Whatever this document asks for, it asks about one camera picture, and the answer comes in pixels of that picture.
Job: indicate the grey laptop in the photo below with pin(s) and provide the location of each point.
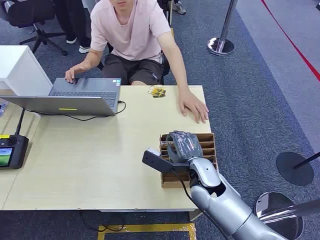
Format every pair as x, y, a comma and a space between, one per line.
82, 96

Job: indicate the person's right forearm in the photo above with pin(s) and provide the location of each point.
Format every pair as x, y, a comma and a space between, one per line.
87, 63

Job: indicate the pile of yellow cards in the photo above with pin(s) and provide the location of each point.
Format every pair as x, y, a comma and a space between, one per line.
157, 91

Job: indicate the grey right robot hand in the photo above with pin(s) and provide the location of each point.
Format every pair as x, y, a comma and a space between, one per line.
183, 147

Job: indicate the person's grey shoe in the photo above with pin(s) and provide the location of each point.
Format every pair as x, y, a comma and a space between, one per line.
179, 7

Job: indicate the card in cardboard box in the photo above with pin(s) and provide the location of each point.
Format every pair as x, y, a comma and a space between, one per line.
164, 143

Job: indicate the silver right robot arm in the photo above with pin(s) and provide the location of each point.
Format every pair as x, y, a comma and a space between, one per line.
225, 208

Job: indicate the person's left forearm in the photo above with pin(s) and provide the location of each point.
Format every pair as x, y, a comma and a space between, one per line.
178, 68

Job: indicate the standing person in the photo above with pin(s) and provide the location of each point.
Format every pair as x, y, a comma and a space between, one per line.
72, 20

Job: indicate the person's right hand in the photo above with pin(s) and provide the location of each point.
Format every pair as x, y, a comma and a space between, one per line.
69, 73

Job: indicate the black office chair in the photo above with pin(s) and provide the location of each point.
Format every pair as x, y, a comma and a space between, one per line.
32, 15

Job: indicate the person's left hand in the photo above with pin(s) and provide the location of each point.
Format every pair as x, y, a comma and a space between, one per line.
192, 104

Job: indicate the slotted cardboard card box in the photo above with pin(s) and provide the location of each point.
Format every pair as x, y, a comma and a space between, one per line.
175, 180

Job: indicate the black stanchion post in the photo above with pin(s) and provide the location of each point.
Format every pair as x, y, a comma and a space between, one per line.
292, 170

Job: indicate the white cabinet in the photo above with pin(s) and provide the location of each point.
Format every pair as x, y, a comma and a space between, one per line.
20, 69

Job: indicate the black controller with screen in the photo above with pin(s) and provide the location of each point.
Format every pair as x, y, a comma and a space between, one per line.
12, 152

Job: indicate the chrome stanchion post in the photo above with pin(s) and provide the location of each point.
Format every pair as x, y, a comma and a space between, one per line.
277, 207
221, 44

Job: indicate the black seat chair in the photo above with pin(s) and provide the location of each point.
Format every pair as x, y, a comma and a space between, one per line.
166, 66

